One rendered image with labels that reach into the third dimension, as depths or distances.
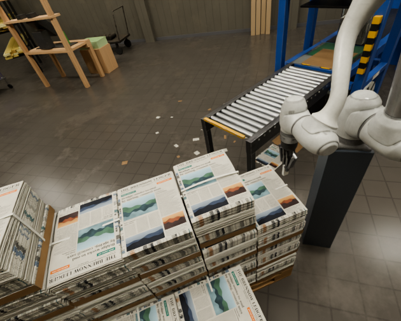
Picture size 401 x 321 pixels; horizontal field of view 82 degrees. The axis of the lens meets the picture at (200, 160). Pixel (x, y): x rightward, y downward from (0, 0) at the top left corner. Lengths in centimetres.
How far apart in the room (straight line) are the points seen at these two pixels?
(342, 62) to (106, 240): 111
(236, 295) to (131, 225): 63
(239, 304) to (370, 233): 140
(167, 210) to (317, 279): 136
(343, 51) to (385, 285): 165
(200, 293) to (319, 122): 98
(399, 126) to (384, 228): 140
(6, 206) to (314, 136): 115
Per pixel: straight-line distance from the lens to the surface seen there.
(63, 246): 117
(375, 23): 250
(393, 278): 224
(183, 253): 110
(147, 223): 103
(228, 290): 134
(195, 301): 135
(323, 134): 92
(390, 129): 116
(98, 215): 117
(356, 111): 129
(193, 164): 120
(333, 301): 203
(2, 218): 109
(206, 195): 105
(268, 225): 122
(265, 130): 181
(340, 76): 96
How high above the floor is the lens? 187
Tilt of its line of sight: 42 degrees down
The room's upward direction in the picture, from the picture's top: 12 degrees counter-clockwise
